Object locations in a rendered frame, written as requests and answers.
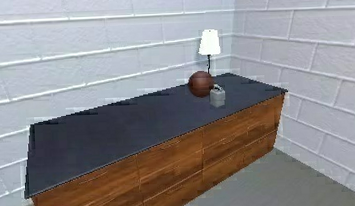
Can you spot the brown basketball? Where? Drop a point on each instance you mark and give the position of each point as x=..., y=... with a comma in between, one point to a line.
x=200, y=84

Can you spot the grey box with dark top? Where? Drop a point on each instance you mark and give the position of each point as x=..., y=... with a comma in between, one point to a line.
x=217, y=96

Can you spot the wooden chest of drawers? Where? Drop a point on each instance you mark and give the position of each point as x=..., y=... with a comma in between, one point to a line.
x=126, y=133

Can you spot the white shade table lamp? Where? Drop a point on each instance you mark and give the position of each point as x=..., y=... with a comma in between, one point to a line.
x=209, y=43

